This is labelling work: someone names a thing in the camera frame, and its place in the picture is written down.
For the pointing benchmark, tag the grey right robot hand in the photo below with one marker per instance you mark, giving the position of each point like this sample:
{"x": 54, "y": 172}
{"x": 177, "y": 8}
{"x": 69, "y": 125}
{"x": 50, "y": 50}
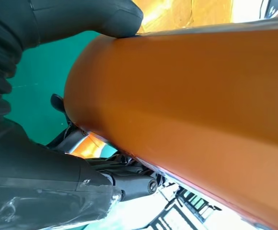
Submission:
{"x": 33, "y": 171}

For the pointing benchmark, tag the green table mat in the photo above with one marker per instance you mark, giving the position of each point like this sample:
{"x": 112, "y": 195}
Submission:
{"x": 38, "y": 79}

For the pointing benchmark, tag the yellow taped cardboard box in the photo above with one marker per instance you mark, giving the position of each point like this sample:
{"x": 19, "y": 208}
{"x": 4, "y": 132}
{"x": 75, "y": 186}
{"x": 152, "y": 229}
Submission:
{"x": 201, "y": 12}

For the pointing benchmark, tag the black grid frame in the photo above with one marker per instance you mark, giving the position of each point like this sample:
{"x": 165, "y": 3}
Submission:
{"x": 194, "y": 203}

